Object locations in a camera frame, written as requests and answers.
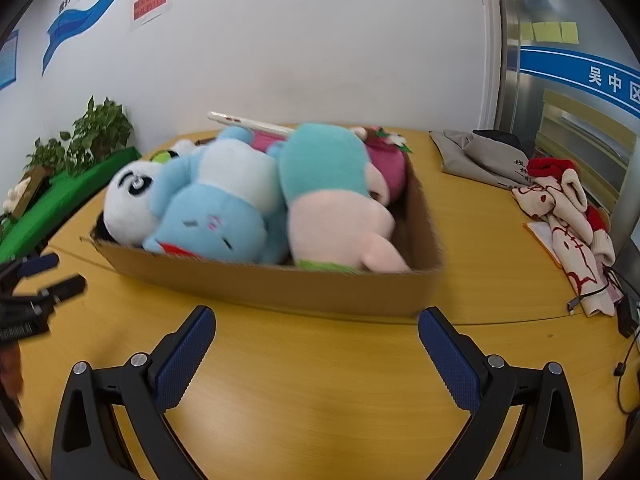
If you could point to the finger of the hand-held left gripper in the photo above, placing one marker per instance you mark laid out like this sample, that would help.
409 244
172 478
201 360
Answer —
37 264
67 287

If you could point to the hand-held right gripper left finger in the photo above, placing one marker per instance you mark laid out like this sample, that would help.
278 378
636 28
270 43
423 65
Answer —
182 360

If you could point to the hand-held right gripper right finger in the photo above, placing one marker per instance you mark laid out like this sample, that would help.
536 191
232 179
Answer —
450 360

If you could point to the white panda plush toy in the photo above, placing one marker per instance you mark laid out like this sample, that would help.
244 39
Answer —
125 210

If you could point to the brown cardboard box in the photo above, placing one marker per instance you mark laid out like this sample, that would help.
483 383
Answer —
300 290

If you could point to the light blue plush toy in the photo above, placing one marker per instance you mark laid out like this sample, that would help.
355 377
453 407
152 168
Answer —
215 220

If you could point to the pink bear plush toy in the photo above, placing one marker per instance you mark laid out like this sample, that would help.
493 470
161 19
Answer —
387 170

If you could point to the teal and pink plush toy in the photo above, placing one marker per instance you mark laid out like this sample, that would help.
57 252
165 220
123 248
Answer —
325 170

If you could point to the person's left hand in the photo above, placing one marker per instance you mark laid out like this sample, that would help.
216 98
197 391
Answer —
10 380

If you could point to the green table cloth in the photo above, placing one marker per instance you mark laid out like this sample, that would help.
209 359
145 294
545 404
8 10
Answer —
60 200

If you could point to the wooden tissue box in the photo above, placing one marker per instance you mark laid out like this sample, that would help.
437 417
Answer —
30 187

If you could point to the small potted green plant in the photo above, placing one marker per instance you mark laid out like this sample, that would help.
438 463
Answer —
47 155

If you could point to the white paper sheet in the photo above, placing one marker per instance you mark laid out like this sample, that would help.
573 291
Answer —
540 240

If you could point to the large potted green plant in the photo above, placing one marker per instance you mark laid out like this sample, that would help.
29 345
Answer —
102 127

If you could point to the red and cream plush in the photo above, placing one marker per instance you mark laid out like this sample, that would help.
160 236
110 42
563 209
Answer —
570 240

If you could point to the black power adapter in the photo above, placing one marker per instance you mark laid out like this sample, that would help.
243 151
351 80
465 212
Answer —
627 317

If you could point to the grey cloth bag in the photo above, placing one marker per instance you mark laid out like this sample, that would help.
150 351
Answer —
465 160

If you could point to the black cloth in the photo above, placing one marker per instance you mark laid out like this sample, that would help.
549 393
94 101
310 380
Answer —
497 139

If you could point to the white flat tablet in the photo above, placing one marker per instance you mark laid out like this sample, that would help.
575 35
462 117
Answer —
240 121

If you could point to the blue door band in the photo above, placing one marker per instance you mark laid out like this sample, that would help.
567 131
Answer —
560 67

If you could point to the yellow sticky note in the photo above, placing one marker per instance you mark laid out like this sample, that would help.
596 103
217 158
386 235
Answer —
547 32
527 32
569 32

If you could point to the blue framed wall notice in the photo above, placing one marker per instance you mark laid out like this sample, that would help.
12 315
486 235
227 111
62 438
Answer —
7 60

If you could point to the blue wave wall decal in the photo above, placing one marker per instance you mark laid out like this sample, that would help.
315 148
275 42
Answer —
75 22

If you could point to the red wall notice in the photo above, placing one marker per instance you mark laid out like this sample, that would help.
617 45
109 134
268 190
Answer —
150 5

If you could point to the metal door frame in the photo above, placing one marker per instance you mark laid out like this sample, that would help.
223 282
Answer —
507 60

